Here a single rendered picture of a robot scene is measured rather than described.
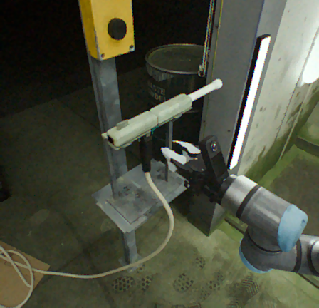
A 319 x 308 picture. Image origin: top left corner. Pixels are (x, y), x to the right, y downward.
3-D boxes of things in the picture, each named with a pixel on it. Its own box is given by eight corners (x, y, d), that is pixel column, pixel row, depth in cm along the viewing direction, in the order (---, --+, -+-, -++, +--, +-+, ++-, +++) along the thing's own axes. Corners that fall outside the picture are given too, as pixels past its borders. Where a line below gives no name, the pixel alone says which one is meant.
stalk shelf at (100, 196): (151, 159, 112) (151, 156, 111) (189, 186, 100) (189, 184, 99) (92, 197, 96) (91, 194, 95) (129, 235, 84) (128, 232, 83)
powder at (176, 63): (136, 53, 192) (136, 51, 191) (196, 43, 209) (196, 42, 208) (167, 81, 154) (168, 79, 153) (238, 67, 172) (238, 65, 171)
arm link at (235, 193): (241, 199, 52) (263, 176, 57) (221, 187, 55) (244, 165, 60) (232, 224, 58) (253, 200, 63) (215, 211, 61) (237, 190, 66)
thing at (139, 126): (122, 192, 77) (114, 132, 63) (113, 184, 80) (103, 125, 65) (216, 128, 103) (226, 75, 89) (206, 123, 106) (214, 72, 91)
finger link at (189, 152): (171, 154, 75) (191, 172, 69) (171, 138, 71) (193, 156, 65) (179, 150, 76) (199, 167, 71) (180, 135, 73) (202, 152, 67)
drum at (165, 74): (139, 140, 248) (132, 49, 190) (189, 126, 266) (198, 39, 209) (164, 180, 207) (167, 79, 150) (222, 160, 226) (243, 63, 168)
